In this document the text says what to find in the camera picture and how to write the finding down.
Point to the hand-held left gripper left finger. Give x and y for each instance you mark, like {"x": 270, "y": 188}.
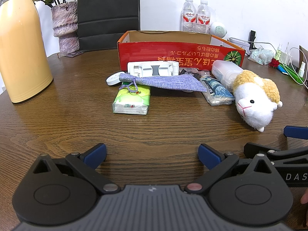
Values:
{"x": 96, "y": 153}

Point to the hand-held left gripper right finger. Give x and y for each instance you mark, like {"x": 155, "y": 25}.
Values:
{"x": 208, "y": 157}

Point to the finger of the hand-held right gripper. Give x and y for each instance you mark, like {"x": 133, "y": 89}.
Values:
{"x": 284, "y": 152}
{"x": 294, "y": 131}

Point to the white and tan plush hamster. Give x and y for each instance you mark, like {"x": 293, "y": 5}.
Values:
{"x": 255, "y": 101}

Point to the green tissue packet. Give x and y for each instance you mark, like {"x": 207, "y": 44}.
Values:
{"x": 131, "y": 101}

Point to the blue-purple linen pouch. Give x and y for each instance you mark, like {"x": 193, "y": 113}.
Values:
{"x": 168, "y": 83}

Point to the translucent white plastic box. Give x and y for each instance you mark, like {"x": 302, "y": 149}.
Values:
{"x": 225, "y": 73}

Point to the white folding phone stand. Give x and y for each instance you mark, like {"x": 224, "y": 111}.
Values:
{"x": 154, "y": 68}

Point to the red cardboard box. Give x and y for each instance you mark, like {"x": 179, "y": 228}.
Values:
{"x": 149, "y": 54}

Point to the person's right hand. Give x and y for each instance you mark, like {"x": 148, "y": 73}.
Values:
{"x": 304, "y": 197}

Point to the long green box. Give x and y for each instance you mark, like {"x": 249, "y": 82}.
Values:
{"x": 292, "y": 73}

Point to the blue flat packet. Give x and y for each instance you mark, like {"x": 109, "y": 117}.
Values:
{"x": 281, "y": 69}

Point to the painted-print wet wipes packet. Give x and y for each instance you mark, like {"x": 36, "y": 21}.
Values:
{"x": 216, "y": 91}

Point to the red rose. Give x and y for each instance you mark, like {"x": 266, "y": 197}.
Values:
{"x": 274, "y": 63}

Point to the white charger block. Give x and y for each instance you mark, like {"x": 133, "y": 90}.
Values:
{"x": 286, "y": 57}

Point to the white round disc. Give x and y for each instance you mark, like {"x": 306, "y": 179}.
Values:
{"x": 113, "y": 79}

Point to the small clear spray bottle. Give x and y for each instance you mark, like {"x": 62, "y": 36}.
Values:
{"x": 278, "y": 53}

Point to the bag of pale green beads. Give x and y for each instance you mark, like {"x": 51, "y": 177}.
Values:
{"x": 261, "y": 55}

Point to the dark snack packet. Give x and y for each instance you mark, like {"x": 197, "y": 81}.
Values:
{"x": 190, "y": 73}

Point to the small dark card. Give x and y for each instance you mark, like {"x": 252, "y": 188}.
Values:
{"x": 72, "y": 54}

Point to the black flashlight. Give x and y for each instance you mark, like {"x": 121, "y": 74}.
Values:
{"x": 252, "y": 38}

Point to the pale tin box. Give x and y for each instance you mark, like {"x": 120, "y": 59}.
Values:
{"x": 239, "y": 44}

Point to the yellow thermos jug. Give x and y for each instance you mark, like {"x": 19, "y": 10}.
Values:
{"x": 21, "y": 53}

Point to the white robot-shaped speaker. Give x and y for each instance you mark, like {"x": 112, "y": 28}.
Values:
{"x": 218, "y": 30}

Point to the mottled purple ceramic vase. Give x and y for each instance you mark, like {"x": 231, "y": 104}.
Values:
{"x": 65, "y": 26}

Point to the clear water bottle red label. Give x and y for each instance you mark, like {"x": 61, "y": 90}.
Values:
{"x": 189, "y": 16}
{"x": 204, "y": 19}

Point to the black paper bag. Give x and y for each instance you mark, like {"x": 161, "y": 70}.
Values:
{"x": 108, "y": 12}

